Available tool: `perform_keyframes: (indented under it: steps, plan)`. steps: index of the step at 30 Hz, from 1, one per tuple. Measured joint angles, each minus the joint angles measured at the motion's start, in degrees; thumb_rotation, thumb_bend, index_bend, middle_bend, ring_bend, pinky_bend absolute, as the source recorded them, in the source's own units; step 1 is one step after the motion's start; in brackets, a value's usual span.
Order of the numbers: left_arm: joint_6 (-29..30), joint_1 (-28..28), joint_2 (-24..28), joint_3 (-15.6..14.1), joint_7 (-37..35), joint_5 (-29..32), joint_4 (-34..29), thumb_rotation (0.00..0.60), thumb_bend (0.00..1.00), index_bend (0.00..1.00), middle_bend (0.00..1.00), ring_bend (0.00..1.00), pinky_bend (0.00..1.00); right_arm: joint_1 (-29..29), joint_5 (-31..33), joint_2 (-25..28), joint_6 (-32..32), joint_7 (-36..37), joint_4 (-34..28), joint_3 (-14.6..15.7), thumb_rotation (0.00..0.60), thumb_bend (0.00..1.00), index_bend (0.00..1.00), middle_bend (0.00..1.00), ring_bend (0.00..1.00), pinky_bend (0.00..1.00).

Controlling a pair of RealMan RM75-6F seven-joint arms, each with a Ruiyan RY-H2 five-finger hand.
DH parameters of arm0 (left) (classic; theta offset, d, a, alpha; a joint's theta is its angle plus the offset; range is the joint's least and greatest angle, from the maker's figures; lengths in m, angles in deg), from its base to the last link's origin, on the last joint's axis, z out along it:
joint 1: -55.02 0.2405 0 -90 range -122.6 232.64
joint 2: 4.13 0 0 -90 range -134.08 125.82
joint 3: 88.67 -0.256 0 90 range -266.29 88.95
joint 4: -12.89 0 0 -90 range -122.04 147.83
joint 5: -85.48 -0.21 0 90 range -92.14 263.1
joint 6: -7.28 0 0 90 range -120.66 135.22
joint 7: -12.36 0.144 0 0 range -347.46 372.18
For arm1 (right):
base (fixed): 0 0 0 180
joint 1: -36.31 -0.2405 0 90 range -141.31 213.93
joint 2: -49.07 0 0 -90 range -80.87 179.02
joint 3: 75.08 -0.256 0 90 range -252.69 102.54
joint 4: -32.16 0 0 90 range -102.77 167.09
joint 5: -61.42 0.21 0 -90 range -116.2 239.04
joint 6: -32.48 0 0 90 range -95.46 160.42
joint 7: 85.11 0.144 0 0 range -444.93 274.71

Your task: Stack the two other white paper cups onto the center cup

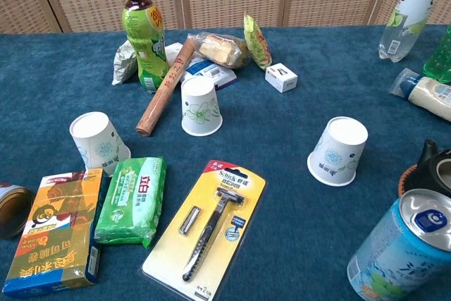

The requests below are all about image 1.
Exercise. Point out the small white nail clipper box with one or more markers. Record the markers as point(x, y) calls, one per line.
point(282, 77)

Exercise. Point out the white paper cup green flower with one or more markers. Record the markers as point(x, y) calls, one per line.
point(201, 110)

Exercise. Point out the blue carpet table cover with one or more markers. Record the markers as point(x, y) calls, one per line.
point(282, 121)

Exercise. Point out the silver foil snack pouch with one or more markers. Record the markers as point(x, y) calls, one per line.
point(123, 65)

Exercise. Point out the black teapot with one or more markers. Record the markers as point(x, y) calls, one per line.
point(426, 170)

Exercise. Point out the green soda bottle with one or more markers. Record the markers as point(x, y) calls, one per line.
point(440, 58)

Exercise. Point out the yellow orange snack box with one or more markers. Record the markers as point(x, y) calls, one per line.
point(53, 241)

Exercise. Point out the open tin can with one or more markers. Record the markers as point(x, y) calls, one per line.
point(14, 209)

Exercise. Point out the yellow razor blister pack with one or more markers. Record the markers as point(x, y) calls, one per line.
point(211, 216)

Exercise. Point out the brown paper tube red characters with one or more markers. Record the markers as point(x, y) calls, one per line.
point(165, 86)

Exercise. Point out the green tea bottle yellow cap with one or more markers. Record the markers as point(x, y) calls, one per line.
point(148, 50)

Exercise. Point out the green yellow snack bag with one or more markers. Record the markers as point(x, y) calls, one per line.
point(259, 43)

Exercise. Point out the white paper cup blue flower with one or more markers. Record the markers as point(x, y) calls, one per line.
point(338, 153)
point(95, 139)

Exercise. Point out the white blue flat packet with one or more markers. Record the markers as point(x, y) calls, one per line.
point(222, 75)

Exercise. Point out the clear bottle white lime label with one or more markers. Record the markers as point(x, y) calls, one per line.
point(405, 22)

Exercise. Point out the plastic wrapped bread slice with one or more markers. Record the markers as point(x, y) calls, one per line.
point(218, 49)

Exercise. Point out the cream tube blue cap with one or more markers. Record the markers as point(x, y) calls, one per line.
point(430, 94)

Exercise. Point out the woven brown coaster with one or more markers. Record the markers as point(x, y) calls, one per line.
point(405, 179)

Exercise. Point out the light blue drink can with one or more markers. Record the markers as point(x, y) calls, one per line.
point(394, 251)

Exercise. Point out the green soap pack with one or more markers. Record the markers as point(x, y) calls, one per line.
point(134, 202)

